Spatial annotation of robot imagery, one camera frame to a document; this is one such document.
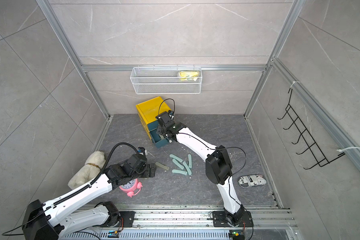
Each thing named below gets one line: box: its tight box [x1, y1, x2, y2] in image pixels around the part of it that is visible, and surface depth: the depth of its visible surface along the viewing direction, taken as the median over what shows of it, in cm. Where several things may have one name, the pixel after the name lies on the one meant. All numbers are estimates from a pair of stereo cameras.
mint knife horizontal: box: [171, 169, 188, 176], surface depth 92 cm
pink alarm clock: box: [119, 178, 143, 198], surface depth 83 cm
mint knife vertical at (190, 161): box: [188, 154, 192, 169], surface depth 96 cm
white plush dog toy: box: [67, 151, 106, 190], surface depth 83 cm
